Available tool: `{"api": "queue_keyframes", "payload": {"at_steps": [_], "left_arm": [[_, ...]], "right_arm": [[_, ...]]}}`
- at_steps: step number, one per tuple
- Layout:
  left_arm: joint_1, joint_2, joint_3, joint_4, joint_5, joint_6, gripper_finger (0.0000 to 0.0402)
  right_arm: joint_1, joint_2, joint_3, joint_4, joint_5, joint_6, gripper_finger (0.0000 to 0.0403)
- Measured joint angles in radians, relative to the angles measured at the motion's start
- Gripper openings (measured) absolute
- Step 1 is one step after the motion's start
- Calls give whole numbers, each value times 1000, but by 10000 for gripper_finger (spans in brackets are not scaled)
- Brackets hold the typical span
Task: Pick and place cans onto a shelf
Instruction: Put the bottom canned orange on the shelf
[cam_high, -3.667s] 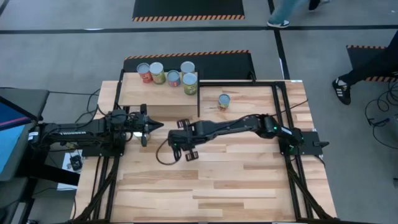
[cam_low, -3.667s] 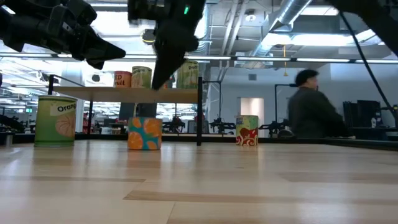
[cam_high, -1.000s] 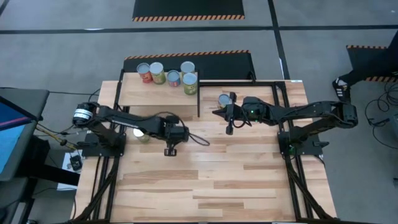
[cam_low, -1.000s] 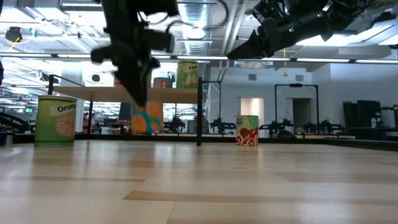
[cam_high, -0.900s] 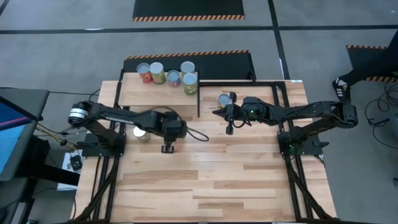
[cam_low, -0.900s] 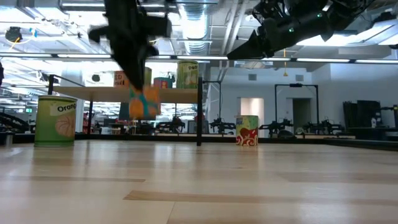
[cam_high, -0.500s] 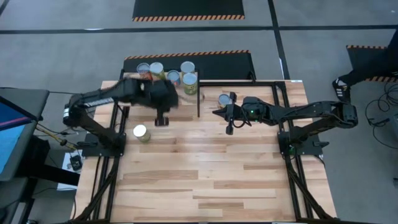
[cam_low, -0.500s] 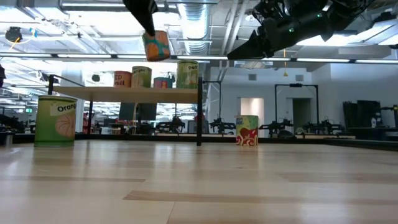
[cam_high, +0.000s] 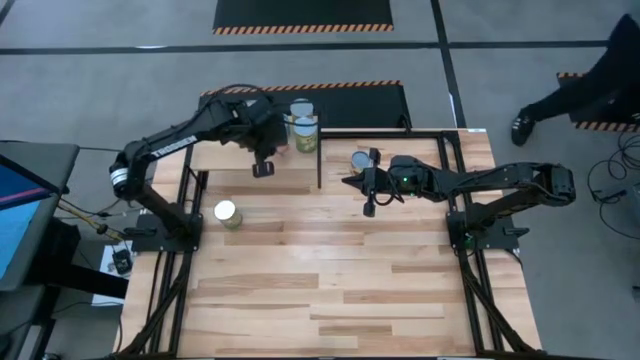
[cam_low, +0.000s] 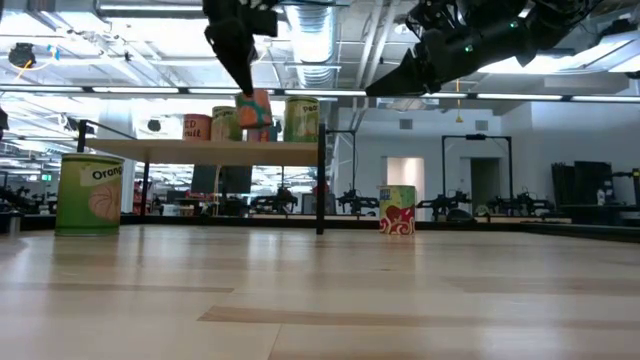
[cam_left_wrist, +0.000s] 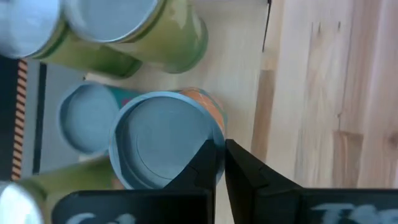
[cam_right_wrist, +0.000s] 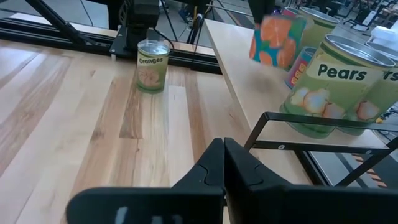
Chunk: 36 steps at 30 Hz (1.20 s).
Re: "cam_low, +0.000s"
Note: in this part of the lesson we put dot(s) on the black background panels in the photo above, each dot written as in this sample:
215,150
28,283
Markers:
585,182

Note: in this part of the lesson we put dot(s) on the grey wall vent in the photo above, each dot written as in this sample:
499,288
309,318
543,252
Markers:
481,125
406,124

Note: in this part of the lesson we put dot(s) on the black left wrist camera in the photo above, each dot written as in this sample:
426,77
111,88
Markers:
265,22

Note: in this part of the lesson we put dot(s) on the black ceiling dome device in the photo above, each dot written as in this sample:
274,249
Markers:
21,55

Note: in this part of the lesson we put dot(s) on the black background robot arm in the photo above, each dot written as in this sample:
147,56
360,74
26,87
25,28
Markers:
285,200
17,200
356,202
442,204
522,205

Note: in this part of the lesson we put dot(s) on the green oranges can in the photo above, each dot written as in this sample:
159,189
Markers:
226,127
85,210

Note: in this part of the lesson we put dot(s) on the dark background monitor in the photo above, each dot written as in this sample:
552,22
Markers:
204,179
236,179

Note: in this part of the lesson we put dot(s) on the long ceiling light strip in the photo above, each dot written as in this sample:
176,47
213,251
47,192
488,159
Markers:
525,96
125,90

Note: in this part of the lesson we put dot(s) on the round black ceiling speaker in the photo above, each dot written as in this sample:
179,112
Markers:
154,125

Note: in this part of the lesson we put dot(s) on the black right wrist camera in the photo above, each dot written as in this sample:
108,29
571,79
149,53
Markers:
425,22

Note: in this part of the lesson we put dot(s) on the black table edge frame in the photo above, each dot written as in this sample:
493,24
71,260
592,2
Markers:
200,221

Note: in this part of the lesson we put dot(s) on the white bottle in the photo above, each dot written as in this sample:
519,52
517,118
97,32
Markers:
600,197

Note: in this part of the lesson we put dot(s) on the red fruit can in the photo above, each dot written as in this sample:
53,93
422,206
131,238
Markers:
196,129

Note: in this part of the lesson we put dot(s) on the wooden shelf board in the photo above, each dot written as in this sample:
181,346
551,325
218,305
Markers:
200,152

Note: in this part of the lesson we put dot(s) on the grey table corner post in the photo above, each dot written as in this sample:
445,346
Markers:
14,224

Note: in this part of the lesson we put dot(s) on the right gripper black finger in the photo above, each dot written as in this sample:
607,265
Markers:
405,80

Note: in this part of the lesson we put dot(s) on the pink and teal can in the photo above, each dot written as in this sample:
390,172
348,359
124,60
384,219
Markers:
257,135

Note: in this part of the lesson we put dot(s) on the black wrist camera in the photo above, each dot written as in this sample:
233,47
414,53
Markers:
265,22
425,22

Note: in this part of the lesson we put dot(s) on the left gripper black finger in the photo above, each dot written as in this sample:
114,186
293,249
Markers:
235,50

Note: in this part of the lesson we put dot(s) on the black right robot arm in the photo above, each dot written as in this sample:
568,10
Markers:
555,20

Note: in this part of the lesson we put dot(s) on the orange and teal can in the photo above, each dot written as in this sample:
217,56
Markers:
254,110

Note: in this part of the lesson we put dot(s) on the red octopus print can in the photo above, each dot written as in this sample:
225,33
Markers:
397,210

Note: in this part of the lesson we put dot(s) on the green pears can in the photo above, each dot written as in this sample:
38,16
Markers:
300,122

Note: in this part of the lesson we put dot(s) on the silver ribbed ceiling duct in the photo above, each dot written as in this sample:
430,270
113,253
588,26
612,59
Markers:
312,40

